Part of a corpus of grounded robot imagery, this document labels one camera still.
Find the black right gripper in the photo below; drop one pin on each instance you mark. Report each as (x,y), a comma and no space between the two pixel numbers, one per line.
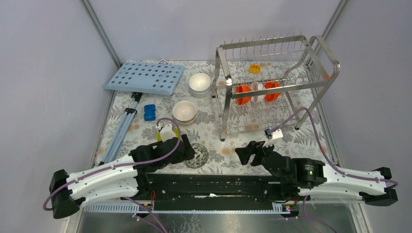
(252,148)

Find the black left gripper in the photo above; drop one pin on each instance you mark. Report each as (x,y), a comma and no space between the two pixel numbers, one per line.
(188,154)

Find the leopard pattern bowl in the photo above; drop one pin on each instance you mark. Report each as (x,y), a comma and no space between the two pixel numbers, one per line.
(200,156)

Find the lime green bowl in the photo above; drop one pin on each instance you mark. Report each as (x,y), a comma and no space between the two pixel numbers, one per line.
(176,132)

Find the white bowl front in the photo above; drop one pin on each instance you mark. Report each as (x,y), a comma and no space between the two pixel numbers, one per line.
(201,93)

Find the stainless steel dish rack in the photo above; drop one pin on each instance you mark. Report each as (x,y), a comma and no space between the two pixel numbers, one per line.
(290,65)

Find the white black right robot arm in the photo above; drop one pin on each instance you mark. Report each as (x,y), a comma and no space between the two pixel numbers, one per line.
(341,180)

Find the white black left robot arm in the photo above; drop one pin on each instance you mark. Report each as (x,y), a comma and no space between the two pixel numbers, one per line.
(121,178)

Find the floral table mat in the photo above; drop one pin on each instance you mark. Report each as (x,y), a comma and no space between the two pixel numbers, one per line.
(307,142)

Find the blue toy block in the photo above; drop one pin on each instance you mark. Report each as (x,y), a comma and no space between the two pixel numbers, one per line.
(149,112)

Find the small yellow cup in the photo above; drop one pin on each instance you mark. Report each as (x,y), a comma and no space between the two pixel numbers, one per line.
(254,68)

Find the blue perforated tray stand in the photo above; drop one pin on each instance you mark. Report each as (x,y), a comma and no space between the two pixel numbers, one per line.
(138,78)

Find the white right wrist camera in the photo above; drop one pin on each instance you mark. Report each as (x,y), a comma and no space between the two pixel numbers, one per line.
(273,137)

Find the white slotted cable duct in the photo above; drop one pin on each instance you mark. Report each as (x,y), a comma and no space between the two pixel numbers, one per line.
(131,208)

